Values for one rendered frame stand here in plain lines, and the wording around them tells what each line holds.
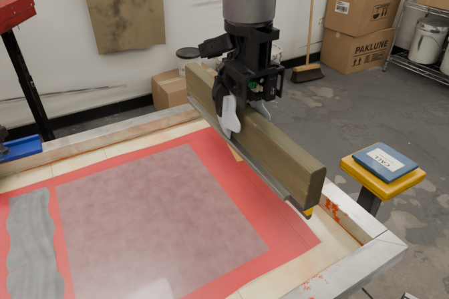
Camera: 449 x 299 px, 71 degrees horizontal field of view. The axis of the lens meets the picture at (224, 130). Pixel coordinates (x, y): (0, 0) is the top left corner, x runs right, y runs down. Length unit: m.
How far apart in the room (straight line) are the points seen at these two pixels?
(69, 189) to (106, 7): 1.84
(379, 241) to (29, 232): 0.59
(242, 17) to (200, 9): 2.31
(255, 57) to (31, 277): 0.48
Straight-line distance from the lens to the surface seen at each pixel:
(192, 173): 0.70
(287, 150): 0.46
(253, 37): 0.45
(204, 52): 0.57
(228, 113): 0.54
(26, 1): 1.74
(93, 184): 0.72
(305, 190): 0.45
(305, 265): 0.57
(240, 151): 0.55
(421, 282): 1.87
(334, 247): 0.61
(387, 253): 0.58
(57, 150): 0.80
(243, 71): 0.47
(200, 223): 0.61
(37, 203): 0.72
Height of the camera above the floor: 1.43
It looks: 35 degrees down
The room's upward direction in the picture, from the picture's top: straight up
